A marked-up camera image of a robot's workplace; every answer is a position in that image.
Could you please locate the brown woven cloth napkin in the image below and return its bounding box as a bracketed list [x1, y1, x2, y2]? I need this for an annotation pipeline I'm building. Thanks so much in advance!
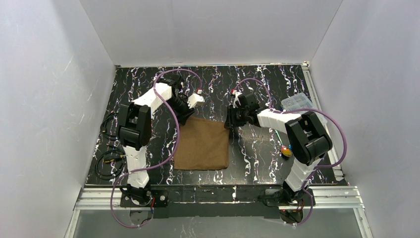
[174, 117, 229, 171]

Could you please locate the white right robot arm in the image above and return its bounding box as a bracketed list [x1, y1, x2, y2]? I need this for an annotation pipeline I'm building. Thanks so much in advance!
[224, 90, 333, 202]

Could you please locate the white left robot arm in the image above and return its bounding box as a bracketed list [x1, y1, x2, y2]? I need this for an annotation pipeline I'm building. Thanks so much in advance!
[117, 75, 204, 203]

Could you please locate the clear plastic compartment box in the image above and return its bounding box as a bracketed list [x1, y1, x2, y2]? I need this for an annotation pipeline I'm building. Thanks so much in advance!
[281, 93, 317, 111]

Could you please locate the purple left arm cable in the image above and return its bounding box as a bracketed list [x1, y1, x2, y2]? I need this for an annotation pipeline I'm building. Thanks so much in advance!
[110, 68, 204, 229]

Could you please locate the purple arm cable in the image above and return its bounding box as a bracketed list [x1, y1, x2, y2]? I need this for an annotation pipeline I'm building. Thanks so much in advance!
[110, 68, 204, 229]
[230, 78, 348, 227]

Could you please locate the red yellow handled utensil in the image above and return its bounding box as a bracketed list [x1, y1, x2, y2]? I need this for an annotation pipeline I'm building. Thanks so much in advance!
[275, 130, 293, 159]

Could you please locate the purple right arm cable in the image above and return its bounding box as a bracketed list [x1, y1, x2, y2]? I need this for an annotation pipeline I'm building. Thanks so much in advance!
[230, 78, 348, 227]

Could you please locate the black coiled cable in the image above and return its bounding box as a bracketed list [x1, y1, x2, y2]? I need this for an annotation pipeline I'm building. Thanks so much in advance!
[94, 113, 127, 180]

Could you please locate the aluminium side rail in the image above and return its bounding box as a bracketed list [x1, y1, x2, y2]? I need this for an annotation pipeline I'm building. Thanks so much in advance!
[302, 61, 345, 178]

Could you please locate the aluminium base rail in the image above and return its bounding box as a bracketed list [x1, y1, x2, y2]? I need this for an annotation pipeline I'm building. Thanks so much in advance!
[75, 185, 365, 219]

